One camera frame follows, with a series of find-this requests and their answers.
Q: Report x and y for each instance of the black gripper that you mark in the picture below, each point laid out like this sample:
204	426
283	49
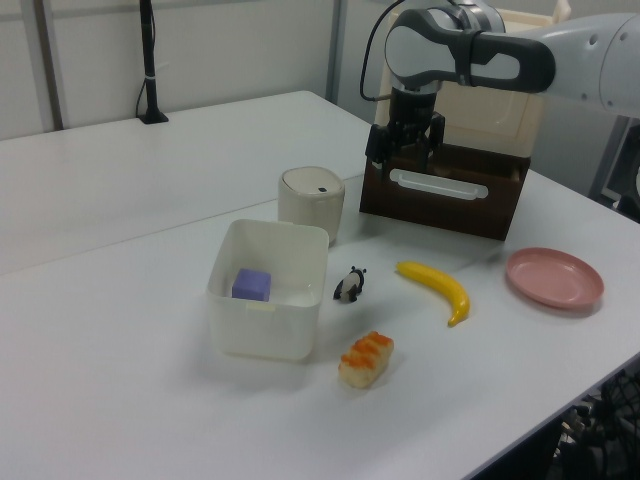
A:
407	117

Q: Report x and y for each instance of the white square plastic box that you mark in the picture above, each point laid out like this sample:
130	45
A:
267	290

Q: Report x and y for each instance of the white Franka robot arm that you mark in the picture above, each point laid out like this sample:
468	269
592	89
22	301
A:
575	55

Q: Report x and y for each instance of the beige lidded trash can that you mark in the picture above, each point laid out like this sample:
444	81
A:
312	202

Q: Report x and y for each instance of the yellow toy banana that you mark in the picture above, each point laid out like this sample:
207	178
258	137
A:
440	290

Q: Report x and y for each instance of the toy panda figure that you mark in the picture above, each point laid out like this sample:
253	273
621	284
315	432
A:
351	285

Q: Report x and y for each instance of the pink plastic plate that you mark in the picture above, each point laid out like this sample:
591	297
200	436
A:
554	276

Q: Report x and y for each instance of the purple cube block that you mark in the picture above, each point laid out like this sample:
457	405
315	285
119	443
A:
251	285

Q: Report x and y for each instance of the toy salmon roe sushi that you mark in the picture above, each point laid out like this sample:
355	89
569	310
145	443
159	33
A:
366	359

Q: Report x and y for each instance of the black camera stand pole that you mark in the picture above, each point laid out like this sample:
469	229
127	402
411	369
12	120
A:
149	65

